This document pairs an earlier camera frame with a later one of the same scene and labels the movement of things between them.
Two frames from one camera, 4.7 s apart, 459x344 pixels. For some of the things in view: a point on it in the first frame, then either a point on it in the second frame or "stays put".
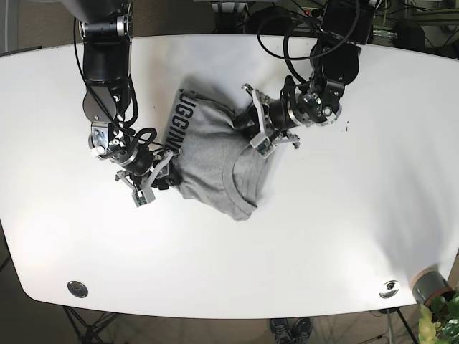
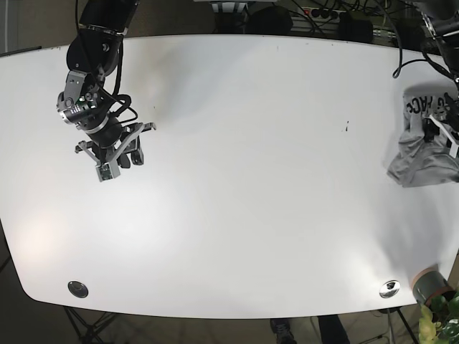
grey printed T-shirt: (219, 167) to (419, 162)
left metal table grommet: (77, 289) stays put
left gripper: (146, 165) to (110, 139)
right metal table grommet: (389, 289) stays put
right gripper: (274, 120) to (450, 125)
